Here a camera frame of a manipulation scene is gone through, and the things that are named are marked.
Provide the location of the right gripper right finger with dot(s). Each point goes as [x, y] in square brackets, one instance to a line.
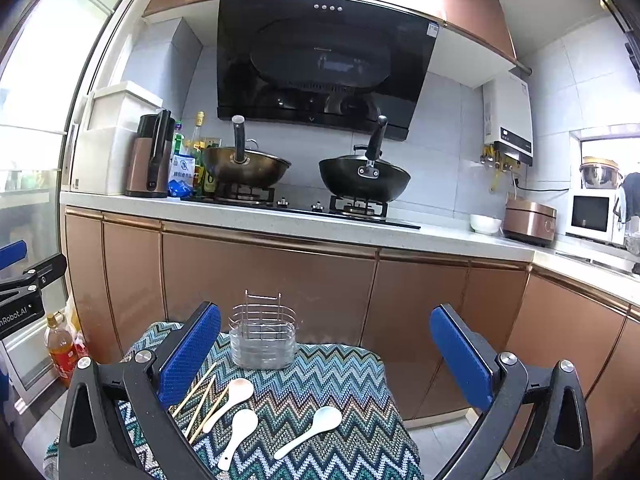
[556, 442]

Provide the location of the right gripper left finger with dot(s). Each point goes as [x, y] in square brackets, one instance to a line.
[94, 443]

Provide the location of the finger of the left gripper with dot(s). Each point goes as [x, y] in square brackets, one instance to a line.
[12, 253]

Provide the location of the bamboo chopstick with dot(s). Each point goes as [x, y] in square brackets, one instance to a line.
[193, 390]
[209, 414]
[199, 406]

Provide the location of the white ceramic spoon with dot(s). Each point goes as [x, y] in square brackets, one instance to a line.
[244, 423]
[237, 392]

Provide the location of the pale blue ceramic spoon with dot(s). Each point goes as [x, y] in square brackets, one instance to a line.
[325, 419]

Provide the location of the cooking oil bottle on floor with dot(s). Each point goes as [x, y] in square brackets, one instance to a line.
[61, 348]

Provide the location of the copper lower cabinets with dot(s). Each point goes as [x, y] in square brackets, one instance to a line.
[128, 271]

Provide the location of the white storage box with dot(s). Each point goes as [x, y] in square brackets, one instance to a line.
[105, 139]

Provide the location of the copper electric kettle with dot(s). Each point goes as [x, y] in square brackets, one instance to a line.
[147, 175]

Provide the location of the sliding glass door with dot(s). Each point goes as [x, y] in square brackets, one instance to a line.
[50, 68]

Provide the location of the zigzag knitted cloth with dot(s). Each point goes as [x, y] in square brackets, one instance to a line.
[371, 442]

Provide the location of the white countertop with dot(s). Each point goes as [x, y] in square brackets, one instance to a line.
[425, 238]

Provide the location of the green bottle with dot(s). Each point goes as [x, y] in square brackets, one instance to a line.
[177, 139]

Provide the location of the dark sauce bottle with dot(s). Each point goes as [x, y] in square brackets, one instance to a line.
[209, 182]

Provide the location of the yellow cap oil bottle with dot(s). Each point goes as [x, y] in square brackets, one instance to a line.
[195, 150]

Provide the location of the copper rice cooker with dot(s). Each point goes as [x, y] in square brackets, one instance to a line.
[529, 222]

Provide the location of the white bowl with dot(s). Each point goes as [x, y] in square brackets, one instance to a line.
[485, 224]

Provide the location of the white microwave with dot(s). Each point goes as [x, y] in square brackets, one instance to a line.
[598, 215]

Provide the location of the bronze wok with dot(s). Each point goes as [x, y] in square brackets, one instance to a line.
[239, 165]

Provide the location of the steel pot on microwave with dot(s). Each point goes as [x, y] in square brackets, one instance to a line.
[600, 173]

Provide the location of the gas stove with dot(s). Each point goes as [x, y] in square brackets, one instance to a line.
[319, 203]

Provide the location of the black wok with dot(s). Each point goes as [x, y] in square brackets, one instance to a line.
[367, 176]

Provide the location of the white water heater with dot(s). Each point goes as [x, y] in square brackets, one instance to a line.
[508, 123]

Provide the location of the black range hood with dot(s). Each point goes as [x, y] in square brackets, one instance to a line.
[332, 63]

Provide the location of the wire utensil holder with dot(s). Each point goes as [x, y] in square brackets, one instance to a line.
[262, 333]

